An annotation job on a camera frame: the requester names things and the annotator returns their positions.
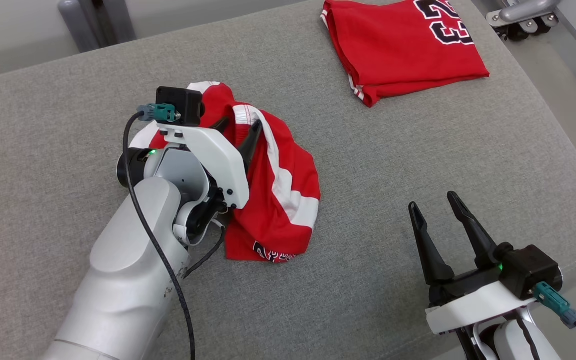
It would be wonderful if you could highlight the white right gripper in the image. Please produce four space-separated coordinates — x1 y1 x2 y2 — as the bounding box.
408 191 539 336

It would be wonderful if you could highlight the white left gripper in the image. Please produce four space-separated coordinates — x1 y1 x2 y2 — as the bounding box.
158 116 264 210

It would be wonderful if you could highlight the red white basketball jersey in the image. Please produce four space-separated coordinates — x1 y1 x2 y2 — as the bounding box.
320 0 490 108

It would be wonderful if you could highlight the grey caster base leg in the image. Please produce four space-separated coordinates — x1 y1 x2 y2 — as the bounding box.
485 0 562 42

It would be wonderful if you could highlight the left camera cable teal plug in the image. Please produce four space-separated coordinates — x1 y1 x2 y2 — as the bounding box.
122 103 197 360

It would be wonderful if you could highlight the camera cable teal plug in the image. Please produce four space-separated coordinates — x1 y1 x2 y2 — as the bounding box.
122 103 197 360
533 281 576 360

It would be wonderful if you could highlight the right camera cable teal plug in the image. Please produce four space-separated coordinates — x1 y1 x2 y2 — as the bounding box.
533 281 576 360

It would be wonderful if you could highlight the thin black right gripper cable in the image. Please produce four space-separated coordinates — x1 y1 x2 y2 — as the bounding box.
515 314 540 360

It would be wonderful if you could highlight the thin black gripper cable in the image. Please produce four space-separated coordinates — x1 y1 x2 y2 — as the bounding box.
515 314 540 360
183 225 227 279

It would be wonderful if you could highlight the thin black left gripper cable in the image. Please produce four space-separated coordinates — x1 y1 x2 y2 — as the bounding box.
183 225 227 279

